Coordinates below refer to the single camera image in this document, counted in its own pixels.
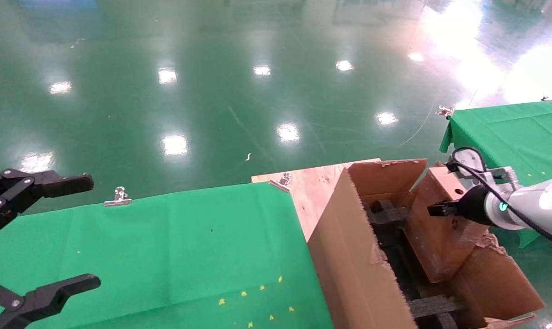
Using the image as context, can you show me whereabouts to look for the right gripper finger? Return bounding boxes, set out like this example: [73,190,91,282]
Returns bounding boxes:
[428,201,462,218]

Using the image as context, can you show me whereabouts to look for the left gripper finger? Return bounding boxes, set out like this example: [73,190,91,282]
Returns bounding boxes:
[0,169,95,233]
[0,273,101,329]

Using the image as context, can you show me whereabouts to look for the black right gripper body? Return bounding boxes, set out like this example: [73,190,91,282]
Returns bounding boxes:
[456,185,489,225]

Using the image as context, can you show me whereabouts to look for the small brown cardboard box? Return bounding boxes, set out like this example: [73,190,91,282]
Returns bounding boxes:
[402,165,491,284]

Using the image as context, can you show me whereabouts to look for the large open cardboard carton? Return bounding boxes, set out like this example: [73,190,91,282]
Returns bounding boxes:
[307,158,546,329]

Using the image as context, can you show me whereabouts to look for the black foam insert block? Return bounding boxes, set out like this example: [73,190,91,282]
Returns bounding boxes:
[406,295,464,329]
[363,199,411,227]

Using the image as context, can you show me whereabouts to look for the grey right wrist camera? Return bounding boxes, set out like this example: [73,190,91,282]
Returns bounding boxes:
[447,147,519,186]

